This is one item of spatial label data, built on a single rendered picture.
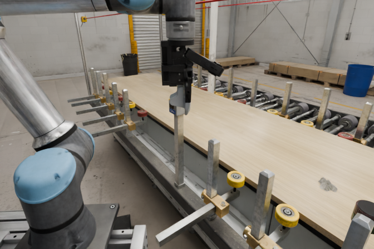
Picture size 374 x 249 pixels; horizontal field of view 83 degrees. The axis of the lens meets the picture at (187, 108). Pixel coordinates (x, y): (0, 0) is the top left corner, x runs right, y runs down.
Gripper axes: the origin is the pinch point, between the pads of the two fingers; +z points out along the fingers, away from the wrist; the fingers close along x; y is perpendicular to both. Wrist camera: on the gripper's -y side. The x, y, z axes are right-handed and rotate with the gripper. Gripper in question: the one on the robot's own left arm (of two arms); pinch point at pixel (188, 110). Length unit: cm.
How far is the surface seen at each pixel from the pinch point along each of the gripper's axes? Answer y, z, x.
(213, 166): -11.9, 31.7, -15.8
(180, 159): 2, 43, -38
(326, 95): -101, 21, -77
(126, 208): 51, 132, -93
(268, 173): -25.2, 20.2, 4.3
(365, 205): -43, 18, 20
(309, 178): -57, 41, -18
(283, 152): -55, 41, -40
